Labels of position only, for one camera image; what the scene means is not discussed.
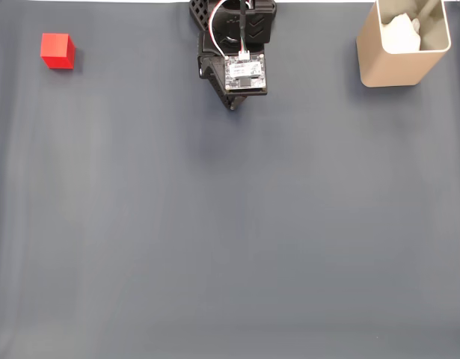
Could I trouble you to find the white and red cable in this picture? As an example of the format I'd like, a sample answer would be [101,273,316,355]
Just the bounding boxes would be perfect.
[209,0,231,60]

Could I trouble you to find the red cube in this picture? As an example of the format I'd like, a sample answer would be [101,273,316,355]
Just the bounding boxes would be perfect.
[40,32,77,70]

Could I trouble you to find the camera circuit board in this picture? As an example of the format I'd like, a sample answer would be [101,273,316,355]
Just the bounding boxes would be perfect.
[224,53,269,95]

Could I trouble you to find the white crumpled paper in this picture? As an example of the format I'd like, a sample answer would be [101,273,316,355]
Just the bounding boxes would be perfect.
[380,13,423,54]

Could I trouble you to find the grey table cloth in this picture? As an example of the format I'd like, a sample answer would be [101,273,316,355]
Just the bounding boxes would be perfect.
[0,1,460,359]

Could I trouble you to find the beige rounded box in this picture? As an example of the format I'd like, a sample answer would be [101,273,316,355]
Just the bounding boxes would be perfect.
[355,0,452,88]

